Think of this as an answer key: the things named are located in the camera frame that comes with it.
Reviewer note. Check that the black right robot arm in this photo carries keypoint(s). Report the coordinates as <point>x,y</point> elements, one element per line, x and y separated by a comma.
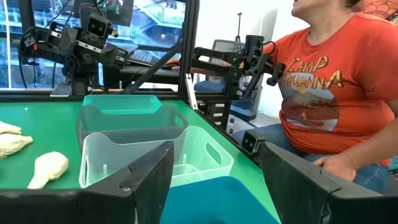
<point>79,79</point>

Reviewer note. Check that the person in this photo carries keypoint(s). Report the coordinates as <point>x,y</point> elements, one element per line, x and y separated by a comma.
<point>342,109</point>

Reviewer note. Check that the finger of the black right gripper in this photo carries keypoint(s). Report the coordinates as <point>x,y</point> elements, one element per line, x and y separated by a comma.
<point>113,57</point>
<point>62,35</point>

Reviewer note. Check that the clear waste bin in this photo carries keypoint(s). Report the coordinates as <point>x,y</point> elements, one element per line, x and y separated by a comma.
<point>248,105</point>

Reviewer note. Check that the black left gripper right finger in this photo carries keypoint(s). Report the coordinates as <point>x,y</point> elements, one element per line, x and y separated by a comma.
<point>311,199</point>

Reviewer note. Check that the person's hand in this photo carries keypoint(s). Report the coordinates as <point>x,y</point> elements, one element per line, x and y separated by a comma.
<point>335,168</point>
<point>175,67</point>

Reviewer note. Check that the clear plastic basket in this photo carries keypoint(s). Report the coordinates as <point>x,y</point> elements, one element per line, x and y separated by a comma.
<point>199,155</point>

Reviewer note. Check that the teal plastic basket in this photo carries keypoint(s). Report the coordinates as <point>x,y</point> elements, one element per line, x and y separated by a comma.
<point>121,101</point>

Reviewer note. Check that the black keyboard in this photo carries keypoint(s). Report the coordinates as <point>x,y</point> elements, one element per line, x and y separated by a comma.
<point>143,57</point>

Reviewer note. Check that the grey mesh office chair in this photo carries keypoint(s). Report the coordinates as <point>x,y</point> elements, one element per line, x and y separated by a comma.
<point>225,46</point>

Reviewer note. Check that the black rig frame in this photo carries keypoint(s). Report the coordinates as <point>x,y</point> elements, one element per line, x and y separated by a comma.
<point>188,46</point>

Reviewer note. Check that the smoky grey plastic basket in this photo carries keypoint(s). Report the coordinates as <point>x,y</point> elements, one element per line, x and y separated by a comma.
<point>124,121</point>

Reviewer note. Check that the dark office desk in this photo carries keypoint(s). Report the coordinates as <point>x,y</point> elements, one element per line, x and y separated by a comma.
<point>140,73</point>

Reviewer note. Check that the thin black light stand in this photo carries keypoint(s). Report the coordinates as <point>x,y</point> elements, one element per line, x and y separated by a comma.
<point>238,28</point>

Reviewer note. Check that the silver corner bracket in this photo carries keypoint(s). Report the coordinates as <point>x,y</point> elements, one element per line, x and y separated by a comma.
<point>191,91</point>

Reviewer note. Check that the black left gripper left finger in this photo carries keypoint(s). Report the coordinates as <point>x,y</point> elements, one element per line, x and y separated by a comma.
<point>93,205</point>

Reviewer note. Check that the black control box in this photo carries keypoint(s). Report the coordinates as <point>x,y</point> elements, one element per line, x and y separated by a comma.
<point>217,113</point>

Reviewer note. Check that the dark blue plastic basket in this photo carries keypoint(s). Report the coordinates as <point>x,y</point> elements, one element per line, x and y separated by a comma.
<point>217,202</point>

